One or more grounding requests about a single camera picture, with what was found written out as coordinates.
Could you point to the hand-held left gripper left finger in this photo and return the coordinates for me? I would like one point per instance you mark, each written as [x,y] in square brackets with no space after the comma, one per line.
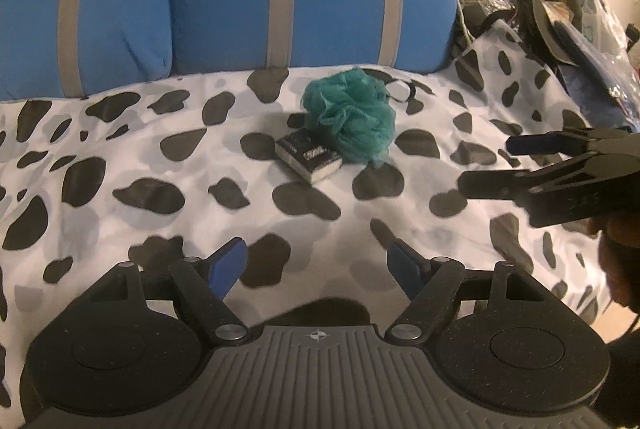
[227,266]

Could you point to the teal bath loofah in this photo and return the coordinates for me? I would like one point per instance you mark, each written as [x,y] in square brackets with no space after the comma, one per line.
[350,114]

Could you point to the cow print blanket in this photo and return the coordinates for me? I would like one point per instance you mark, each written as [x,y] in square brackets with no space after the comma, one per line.
[150,159]

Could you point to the person's right hand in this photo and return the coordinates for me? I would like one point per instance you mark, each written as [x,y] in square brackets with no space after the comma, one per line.
[622,236]

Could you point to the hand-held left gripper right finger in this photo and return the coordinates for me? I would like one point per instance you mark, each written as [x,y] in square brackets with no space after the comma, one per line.
[404,266]

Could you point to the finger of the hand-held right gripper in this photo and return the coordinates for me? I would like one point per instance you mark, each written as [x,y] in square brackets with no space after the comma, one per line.
[495,184]
[540,144]

